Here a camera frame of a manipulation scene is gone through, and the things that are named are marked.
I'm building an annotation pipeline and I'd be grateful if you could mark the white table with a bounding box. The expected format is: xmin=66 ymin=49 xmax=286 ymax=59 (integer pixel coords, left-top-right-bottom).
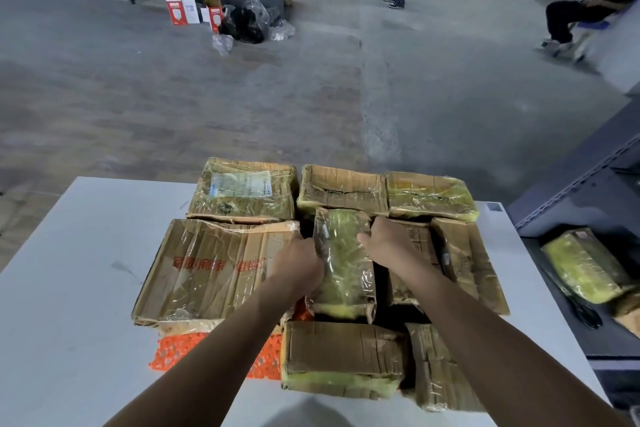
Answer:
xmin=0 ymin=176 xmax=609 ymax=427

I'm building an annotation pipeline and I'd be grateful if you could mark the yellow-green taped parcel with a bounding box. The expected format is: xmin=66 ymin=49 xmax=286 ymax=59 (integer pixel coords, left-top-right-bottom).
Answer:
xmin=385 ymin=171 xmax=480 ymax=222

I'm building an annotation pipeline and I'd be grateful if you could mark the tall red white carton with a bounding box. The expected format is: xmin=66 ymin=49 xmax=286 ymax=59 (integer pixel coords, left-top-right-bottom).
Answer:
xmin=161 ymin=0 xmax=189 ymax=26

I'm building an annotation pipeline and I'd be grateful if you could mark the person's left forearm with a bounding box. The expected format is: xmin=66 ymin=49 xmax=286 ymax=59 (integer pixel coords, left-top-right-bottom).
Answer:
xmin=105 ymin=281 xmax=301 ymax=427

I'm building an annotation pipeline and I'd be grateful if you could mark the person's left hand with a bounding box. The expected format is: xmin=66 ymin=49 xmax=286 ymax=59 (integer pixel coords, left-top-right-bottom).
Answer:
xmin=267 ymin=234 xmax=325 ymax=300

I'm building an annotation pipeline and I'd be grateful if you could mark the orange perforated plastic mat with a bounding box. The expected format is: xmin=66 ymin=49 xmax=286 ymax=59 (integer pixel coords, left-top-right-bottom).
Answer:
xmin=149 ymin=299 xmax=316 ymax=382

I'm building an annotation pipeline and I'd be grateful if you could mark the clear plastic bag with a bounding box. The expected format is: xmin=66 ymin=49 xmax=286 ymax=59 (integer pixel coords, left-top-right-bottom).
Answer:
xmin=211 ymin=33 xmax=235 ymax=56
xmin=243 ymin=0 xmax=271 ymax=25
xmin=268 ymin=19 xmax=297 ymax=41

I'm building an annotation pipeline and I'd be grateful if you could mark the taped parcel with white label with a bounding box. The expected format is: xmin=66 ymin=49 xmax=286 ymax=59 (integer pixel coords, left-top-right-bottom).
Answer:
xmin=186 ymin=157 xmax=299 ymax=225

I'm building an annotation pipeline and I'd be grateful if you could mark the black rubbish bag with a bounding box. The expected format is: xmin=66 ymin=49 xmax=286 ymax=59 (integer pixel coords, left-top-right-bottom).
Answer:
xmin=222 ymin=6 xmax=266 ymax=45

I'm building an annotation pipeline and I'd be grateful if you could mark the person's right forearm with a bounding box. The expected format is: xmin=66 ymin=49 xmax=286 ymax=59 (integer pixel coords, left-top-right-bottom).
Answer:
xmin=407 ymin=256 xmax=631 ymax=427

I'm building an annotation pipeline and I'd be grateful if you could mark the blue plastic chair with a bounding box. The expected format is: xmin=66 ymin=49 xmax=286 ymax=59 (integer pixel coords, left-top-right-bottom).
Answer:
xmin=569 ymin=11 xmax=626 ymax=62

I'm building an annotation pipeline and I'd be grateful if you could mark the yellow parcel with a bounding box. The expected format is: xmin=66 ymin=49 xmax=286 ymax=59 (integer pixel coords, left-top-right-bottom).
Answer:
xmin=542 ymin=228 xmax=636 ymax=305

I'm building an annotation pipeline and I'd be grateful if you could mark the dark blue metal shelf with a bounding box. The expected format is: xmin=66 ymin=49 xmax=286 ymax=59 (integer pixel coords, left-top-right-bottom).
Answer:
xmin=507 ymin=99 xmax=640 ymax=412

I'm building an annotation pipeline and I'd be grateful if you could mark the large taped carton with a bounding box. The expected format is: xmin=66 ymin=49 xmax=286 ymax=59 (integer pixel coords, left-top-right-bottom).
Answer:
xmin=131 ymin=219 xmax=301 ymax=335

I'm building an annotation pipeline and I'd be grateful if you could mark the person's right hand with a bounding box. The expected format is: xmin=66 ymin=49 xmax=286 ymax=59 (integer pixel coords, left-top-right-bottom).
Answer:
xmin=357 ymin=216 xmax=426 ymax=275

